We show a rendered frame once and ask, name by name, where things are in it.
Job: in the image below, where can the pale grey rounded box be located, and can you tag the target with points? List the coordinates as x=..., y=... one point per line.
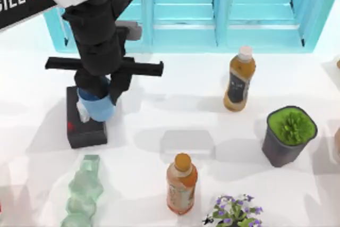
x=131, y=30

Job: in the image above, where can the blue cup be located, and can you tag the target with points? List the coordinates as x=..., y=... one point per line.
x=99, y=110

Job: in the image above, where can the light blue rack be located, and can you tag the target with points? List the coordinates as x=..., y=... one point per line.
x=183, y=11

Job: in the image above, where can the clear green bottle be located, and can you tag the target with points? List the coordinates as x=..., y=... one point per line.
x=82, y=195

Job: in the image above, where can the purple flower plant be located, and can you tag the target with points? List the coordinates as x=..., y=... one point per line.
x=233, y=212

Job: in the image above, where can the tan rounded object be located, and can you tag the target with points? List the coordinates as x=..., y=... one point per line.
x=338, y=144

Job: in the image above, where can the grey pot with green plant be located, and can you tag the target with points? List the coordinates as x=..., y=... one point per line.
x=288, y=136

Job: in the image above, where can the orange bottle with orange cap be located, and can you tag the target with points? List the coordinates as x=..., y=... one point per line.
x=182, y=184

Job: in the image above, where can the black tissue box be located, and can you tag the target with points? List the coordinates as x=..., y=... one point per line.
x=86, y=135

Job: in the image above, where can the brown bottle with white cap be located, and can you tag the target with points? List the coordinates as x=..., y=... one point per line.
x=237, y=78

